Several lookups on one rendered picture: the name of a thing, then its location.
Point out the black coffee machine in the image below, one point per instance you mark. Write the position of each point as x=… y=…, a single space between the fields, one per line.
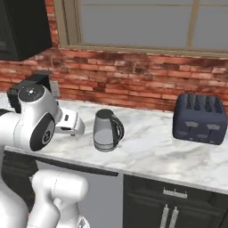
x=38 y=78

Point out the black wall cupboard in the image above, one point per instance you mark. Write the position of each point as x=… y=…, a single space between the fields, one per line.
x=20 y=26

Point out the grey dishwasher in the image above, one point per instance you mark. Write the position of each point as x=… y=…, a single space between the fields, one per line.
x=104 y=201

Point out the grey wall socket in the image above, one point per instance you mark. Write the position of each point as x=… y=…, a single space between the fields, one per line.
x=55 y=89

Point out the grey electric kettle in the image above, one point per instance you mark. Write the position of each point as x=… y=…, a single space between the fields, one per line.
x=104 y=133

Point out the black drawer front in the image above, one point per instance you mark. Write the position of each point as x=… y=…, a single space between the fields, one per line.
x=142 y=187

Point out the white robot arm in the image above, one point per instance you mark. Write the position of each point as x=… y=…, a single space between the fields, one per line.
x=35 y=118

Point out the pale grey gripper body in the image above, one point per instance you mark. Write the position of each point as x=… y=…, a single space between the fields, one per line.
x=77 y=127

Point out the black cupboard door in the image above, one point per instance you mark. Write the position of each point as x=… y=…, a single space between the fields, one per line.
x=142 y=212
x=201 y=216

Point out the window with beige frame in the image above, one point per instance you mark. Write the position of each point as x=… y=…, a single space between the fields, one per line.
x=136 y=23

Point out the dark blue four-slot toaster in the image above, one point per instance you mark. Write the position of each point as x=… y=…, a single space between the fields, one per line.
x=199 y=120

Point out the black base cupboard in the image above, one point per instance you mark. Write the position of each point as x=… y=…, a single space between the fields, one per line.
x=17 y=175

